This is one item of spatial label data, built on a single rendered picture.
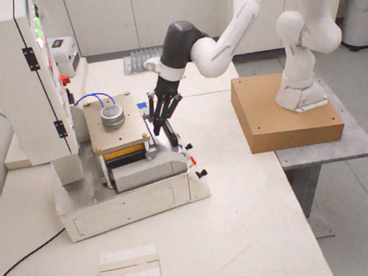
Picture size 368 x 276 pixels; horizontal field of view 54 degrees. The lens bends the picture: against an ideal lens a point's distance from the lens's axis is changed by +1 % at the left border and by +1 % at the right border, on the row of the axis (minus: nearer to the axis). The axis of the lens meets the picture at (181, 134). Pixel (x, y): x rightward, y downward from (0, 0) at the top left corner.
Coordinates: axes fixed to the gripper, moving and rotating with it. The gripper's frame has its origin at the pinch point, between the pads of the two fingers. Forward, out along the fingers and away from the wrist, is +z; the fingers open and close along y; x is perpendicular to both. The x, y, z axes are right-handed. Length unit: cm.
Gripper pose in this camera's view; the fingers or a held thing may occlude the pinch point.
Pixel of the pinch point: (157, 126)
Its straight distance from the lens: 131.3
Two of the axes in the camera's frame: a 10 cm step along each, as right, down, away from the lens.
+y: 9.1, -0.2, 4.0
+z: -2.3, 7.9, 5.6
